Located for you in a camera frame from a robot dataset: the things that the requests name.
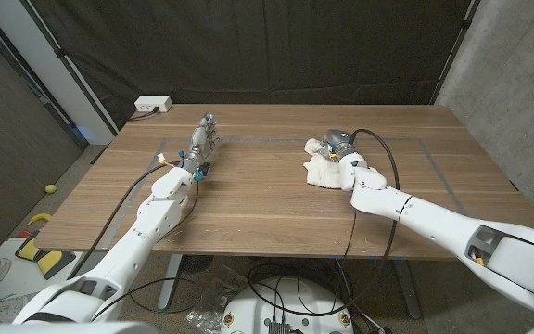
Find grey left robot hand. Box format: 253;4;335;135
181;110;224;183

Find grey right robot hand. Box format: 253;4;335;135
318;128;359;162

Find white cloth rag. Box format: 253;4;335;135
302;137;345;190

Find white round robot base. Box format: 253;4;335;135
220;276;355;334

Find white power strip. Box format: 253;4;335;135
133;96;173;114

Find black backdrop curtain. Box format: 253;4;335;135
19;0;481;131

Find black round floor fan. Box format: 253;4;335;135
181;254;215;275

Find white table leg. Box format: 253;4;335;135
157;253;184;311

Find black backdrop stand pole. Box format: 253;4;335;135
19;0;120;135
428;0;481;106

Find grey table leg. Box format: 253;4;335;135
391;259;424;320

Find clear plastic bag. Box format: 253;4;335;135
185;266;245;334

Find yellow banana toy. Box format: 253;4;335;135
26;212;53;227

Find yellow and black pad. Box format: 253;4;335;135
15;230;77;281

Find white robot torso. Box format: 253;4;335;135
0;319;159;334

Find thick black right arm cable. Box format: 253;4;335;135
247;128;401;317

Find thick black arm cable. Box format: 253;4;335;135
247;128;401;317
67;161;183;279

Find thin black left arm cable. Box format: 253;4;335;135
90;180;201;321

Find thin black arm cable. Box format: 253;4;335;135
90;180;201;321
334;210;359;308

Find black power strip cord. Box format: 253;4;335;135
127;107;160;122

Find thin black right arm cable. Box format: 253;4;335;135
334;210;359;308

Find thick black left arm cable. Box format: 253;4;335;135
67;161;183;279

